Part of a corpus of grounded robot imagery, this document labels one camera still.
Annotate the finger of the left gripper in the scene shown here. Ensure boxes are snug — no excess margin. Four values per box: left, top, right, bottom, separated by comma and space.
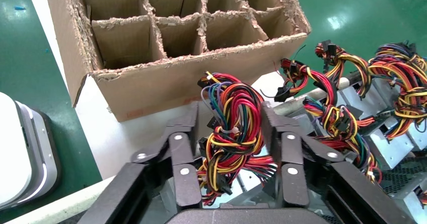
77, 102, 202, 224
261, 101, 417, 224

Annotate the silver power supply with cables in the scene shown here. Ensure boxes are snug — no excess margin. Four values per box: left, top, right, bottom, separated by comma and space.
274, 58, 338, 104
315, 40, 383, 116
303, 97, 421, 185
368, 40, 427, 141
196, 71, 278, 207
380, 159, 427, 224

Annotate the white grey robot base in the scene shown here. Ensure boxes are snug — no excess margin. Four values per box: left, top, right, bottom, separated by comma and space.
0, 92, 62, 212

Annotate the white metal rack pipe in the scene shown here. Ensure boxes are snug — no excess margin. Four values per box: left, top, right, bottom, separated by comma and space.
273, 77, 352, 116

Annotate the brown divided cardboard box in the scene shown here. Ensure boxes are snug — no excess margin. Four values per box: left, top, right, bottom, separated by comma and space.
45, 0, 312, 122

